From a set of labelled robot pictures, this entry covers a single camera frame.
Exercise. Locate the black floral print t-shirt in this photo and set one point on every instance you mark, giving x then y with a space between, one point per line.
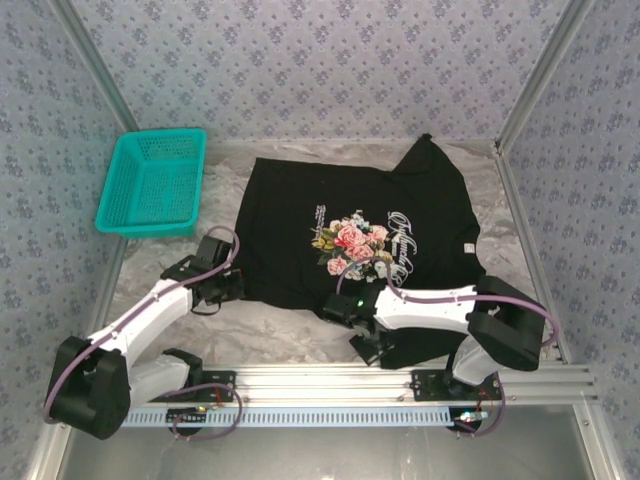
280 210

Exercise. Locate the teal plastic mesh basket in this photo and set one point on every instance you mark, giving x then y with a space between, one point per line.
150 190

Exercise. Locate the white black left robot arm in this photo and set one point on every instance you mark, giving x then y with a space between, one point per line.
150 315

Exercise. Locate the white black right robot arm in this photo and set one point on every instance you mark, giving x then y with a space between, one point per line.
425 312

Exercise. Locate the small black controller board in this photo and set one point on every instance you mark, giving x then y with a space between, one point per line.
185 416
470 416

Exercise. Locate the grey metal panel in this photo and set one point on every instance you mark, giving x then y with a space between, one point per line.
320 455

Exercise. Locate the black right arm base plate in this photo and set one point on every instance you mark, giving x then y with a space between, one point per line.
425 385

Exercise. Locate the wide aluminium frame rail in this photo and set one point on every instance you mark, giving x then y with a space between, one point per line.
320 385

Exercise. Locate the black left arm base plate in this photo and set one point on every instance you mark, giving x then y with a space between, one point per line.
222 387

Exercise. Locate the aluminium table side rail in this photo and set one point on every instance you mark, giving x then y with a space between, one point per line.
514 200
102 295

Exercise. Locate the aluminium corner post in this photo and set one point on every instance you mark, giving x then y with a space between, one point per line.
546 65
102 67

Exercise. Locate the aluminium frame bar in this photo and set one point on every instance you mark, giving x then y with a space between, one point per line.
592 440
50 445

